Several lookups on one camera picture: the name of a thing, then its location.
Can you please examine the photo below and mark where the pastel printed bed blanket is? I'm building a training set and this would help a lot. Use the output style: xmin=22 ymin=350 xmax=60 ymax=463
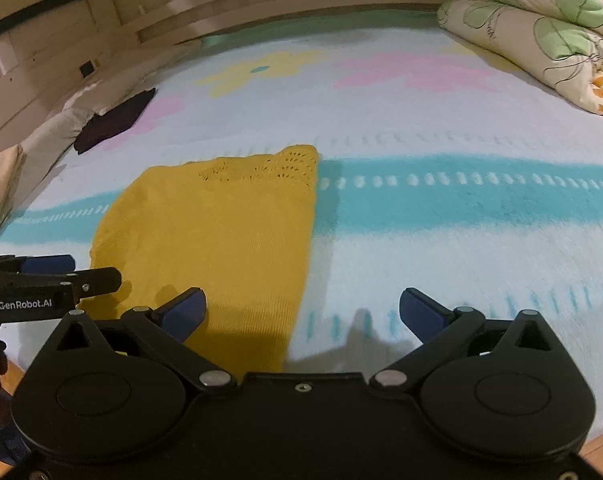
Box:
xmin=0 ymin=5 xmax=603 ymax=441

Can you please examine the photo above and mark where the black bar handle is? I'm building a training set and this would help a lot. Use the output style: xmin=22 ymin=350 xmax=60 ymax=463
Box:
xmin=0 ymin=0 xmax=90 ymax=45

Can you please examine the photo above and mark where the yellow knit sweater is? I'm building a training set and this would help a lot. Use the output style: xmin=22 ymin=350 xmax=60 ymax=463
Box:
xmin=76 ymin=144 xmax=321 ymax=373

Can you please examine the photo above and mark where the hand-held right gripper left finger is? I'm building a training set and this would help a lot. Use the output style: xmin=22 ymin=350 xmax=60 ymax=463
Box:
xmin=55 ymin=287 xmax=233 ymax=392

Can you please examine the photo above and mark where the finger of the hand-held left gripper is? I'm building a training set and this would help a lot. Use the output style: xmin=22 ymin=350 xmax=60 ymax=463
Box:
xmin=56 ymin=266 xmax=122 ymax=298
xmin=0 ymin=254 xmax=75 ymax=275

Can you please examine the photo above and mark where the floral quilt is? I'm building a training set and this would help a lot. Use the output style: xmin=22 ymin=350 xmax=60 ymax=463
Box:
xmin=436 ymin=0 xmax=603 ymax=117

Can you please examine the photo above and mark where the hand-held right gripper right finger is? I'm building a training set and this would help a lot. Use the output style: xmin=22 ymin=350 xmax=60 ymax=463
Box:
xmin=370 ymin=287 xmax=553 ymax=392

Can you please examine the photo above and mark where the wooden headboard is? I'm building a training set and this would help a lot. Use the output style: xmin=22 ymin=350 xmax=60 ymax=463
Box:
xmin=0 ymin=0 xmax=465 ymax=176

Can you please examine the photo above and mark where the dark striped garment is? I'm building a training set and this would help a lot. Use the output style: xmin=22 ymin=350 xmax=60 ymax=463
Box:
xmin=73 ymin=87 xmax=157 ymax=156

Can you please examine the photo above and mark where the light grey pillow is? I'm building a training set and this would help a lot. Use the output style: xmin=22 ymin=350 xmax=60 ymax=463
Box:
xmin=18 ymin=82 xmax=149 ymax=206

